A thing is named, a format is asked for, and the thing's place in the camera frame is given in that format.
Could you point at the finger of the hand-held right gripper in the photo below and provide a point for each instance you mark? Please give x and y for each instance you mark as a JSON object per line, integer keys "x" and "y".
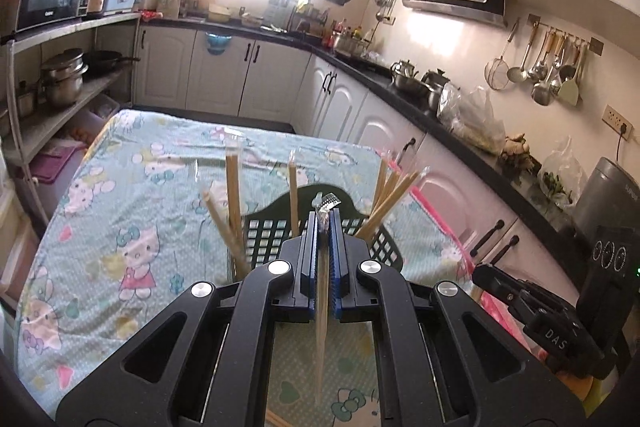
{"x": 540, "y": 322}

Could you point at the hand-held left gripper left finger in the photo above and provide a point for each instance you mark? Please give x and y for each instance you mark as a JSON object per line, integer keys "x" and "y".
{"x": 310, "y": 257}

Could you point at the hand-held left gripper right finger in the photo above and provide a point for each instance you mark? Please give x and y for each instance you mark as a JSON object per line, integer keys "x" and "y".
{"x": 340, "y": 257}

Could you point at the dark green utensil basket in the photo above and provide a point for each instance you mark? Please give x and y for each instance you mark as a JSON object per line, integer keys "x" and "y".
{"x": 270, "y": 237}

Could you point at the bamboo chopsticks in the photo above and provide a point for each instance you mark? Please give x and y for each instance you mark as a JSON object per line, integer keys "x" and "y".
{"x": 380, "y": 187}
{"x": 222, "y": 232}
{"x": 395, "y": 202}
{"x": 275, "y": 421}
{"x": 294, "y": 202}
{"x": 234, "y": 197}
{"x": 322, "y": 342}

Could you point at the hanging utensils beside hood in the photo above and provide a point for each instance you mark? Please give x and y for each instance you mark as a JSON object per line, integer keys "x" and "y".
{"x": 387, "y": 4}

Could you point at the grey air fryer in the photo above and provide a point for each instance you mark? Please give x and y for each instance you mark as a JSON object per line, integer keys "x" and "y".
{"x": 607, "y": 192}

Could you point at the plastic bag of greens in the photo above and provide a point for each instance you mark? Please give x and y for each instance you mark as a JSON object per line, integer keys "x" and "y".
{"x": 560, "y": 177}

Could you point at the black kitchen countertop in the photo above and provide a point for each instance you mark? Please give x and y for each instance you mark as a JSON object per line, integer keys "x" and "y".
{"x": 450, "y": 127}

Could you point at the ginger root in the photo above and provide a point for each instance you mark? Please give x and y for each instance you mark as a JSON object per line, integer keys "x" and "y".
{"x": 517, "y": 152}

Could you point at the clear plastic bags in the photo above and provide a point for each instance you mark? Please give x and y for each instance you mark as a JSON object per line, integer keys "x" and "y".
{"x": 472, "y": 119}

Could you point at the steel kettle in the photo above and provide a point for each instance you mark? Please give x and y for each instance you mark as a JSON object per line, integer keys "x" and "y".
{"x": 405, "y": 77}

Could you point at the dark kettle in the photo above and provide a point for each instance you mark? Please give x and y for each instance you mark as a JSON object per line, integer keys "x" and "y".
{"x": 436, "y": 89}

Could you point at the cartoon cat printed tablecloth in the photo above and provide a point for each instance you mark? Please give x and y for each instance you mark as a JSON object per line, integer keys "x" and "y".
{"x": 125, "y": 187}

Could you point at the hanging pale spatula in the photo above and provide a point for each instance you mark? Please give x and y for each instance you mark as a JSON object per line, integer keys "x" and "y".
{"x": 570, "y": 92}

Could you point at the steel cooking pot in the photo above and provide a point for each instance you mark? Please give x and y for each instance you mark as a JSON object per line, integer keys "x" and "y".
{"x": 350, "y": 46}

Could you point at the hanging steel skimmer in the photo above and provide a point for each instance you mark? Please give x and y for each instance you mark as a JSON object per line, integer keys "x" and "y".
{"x": 542, "y": 92}

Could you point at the group of condiment bottles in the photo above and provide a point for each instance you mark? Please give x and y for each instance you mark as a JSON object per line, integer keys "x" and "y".
{"x": 342, "y": 34}

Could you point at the blue bowl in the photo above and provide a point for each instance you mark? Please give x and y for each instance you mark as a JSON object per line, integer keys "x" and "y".
{"x": 219, "y": 44}

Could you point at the hanging steel ladle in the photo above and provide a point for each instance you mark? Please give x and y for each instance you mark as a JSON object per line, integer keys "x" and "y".
{"x": 516, "y": 73}

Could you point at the pink plastic box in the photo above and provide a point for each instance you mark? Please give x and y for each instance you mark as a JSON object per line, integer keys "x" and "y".
{"x": 55, "y": 159}

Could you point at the black frying pan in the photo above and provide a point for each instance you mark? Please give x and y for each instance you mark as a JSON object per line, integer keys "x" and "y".
{"x": 105, "y": 62}

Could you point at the stacked steel pots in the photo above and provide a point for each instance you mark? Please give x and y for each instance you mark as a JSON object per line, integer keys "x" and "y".
{"x": 62, "y": 82}

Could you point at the small steel pot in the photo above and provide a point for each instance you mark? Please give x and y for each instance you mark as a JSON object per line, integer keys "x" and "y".
{"x": 27, "y": 102}

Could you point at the white metal shelf rack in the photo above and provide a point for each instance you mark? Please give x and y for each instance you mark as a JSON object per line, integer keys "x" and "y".
{"x": 60, "y": 24}

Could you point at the wall power socket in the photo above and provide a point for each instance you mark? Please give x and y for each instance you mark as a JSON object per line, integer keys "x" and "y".
{"x": 617, "y": 118}

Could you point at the wall utensil rail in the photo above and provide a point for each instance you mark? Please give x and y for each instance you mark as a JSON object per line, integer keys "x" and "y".
{"x": 595, "y": 46}

